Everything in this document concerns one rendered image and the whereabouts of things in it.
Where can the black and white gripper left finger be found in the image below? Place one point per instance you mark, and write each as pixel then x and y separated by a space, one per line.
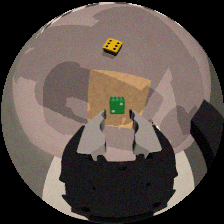
pixel 86 144

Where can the yellow die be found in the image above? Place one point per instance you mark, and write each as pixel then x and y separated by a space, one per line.
pixel 112 46

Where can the tan flat mat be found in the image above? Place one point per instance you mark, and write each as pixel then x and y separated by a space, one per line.
pixel 104 84

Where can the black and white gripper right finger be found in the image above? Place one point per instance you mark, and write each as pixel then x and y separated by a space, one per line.
pixel 151 142

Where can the green die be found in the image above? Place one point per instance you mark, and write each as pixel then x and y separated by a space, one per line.
pixel 117 105

